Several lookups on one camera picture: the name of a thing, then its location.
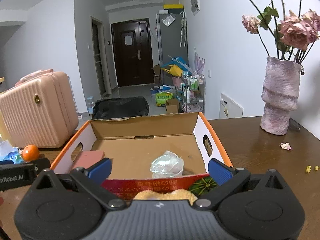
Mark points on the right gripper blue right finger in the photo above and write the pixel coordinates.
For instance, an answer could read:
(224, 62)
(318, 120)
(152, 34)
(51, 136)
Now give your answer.
(220, 172)

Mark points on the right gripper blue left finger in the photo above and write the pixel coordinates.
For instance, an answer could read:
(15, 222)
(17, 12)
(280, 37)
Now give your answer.
(99, 171)

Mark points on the pink layered sponge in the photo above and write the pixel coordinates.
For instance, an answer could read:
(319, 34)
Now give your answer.
(86, 159)

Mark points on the red cardboard box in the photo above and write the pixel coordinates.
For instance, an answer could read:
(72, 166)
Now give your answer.
(133, 143)

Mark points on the white hamster plush toy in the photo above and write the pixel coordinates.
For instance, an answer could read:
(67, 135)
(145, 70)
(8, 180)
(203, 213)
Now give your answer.
(180, 194)

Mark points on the translucent plastic bag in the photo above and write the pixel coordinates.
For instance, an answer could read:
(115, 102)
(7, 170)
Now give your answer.
(168, 165)

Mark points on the blue tissue pack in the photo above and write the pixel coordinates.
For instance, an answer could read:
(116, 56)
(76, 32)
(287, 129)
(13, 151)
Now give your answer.
(8, 152)

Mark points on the orange fruit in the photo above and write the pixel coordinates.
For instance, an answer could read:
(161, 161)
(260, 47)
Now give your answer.
(30, 153)

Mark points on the black bag on floor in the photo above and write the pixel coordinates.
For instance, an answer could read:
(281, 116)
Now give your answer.
(117, 108)

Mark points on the fallen pink petal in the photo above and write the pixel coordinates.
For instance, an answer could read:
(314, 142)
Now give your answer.
(286, 146)

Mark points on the pink ribbed suitcase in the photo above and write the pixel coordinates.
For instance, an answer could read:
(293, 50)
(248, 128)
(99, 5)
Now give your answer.
(40, 110)

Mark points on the metal utility cart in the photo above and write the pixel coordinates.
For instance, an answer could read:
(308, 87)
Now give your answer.
(192, 93)

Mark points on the purple coral decoration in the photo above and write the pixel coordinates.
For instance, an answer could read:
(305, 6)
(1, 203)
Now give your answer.
(199, 63)

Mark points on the pink ridged vase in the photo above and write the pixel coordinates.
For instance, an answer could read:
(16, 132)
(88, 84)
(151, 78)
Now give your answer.
(280, 94)

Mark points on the dark wooden door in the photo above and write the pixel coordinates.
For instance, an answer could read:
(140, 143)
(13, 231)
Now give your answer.
(132, 52)

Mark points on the grey refrigerator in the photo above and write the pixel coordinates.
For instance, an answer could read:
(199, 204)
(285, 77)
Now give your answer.
(169, 38)

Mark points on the dried pink roses bouquet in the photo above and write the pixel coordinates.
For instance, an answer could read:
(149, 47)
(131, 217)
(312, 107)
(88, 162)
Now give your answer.
(294, 34)

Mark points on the yellow box on refrigerator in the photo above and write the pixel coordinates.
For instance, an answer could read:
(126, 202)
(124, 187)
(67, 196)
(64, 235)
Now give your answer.
(172, 6)

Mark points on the white wall panel box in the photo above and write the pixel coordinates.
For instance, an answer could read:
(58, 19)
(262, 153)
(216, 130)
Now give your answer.
(195, 6)

